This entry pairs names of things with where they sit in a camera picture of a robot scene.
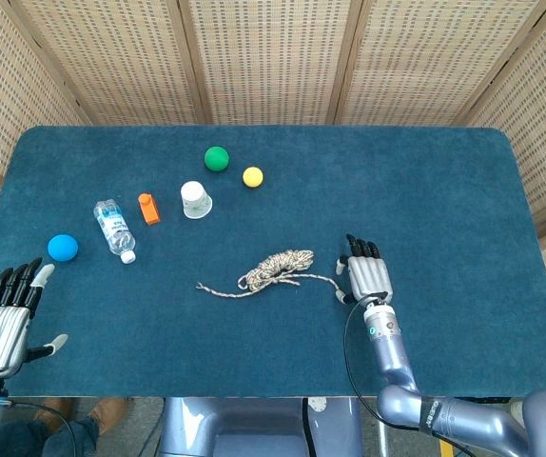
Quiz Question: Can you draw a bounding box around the clear plastic water bottle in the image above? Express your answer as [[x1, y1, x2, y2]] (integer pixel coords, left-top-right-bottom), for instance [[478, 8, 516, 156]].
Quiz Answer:
[[92, 198, 137, 265]]

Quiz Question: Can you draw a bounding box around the black left hand cable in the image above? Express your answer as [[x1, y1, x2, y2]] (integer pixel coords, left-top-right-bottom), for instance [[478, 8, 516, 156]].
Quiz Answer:
[[4, 400, 78, 457]]

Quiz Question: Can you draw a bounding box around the yellow foam ball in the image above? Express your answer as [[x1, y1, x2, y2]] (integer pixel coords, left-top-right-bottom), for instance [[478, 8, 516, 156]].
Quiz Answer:
[[242, 166, 264, 189]]

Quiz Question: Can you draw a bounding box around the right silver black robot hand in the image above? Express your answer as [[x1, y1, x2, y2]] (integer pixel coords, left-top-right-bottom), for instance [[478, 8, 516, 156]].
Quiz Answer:
[[334, 233, 395, 306]]

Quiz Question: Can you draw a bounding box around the brown leather shoe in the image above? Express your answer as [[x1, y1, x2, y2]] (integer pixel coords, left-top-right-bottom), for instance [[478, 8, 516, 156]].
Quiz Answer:
[[34, 398, 75, 429], [87, 397, 129, 435]]

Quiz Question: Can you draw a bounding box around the orange bottle-shaped block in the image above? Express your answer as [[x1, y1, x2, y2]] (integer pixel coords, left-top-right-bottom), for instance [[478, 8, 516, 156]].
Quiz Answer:
[[137, 192, 162, 225]]

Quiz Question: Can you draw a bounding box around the blue carpet table mat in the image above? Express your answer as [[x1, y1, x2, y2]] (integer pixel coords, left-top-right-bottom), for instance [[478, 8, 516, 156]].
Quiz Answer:
[[0, 125, 546, 399]]

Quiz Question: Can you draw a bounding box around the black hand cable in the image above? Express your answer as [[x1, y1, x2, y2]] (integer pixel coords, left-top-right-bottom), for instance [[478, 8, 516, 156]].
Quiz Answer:
[[4, 400, 78, 457], [342, 294, 450, 457]]

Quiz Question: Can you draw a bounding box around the silver-blue robot torso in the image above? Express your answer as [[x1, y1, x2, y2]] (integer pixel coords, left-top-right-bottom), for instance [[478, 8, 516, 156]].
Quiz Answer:
[[158, 396, 364, 457]]

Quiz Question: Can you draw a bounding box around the speckled white braided rope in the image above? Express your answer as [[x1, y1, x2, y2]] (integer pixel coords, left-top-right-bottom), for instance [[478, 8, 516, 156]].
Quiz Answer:
[[195, 248, 345, 299]]

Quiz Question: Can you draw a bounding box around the black right hand cable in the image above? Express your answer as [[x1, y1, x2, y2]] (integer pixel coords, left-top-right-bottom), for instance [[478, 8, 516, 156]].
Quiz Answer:
[[342, 294, 450, 457]]

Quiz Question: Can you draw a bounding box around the blue foam ball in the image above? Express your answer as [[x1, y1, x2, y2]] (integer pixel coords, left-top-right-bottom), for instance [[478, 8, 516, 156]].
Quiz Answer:
[[47, 233, 80, 264]]

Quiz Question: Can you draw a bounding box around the green foam ball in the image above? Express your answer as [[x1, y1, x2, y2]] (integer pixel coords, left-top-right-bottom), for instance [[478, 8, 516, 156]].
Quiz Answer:
[[204, 145, 231, 172]]

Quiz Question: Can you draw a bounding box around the white paper cup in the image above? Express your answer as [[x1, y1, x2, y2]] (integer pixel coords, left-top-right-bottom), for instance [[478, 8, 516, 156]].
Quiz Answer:
[[180, 180, 214, 220]]

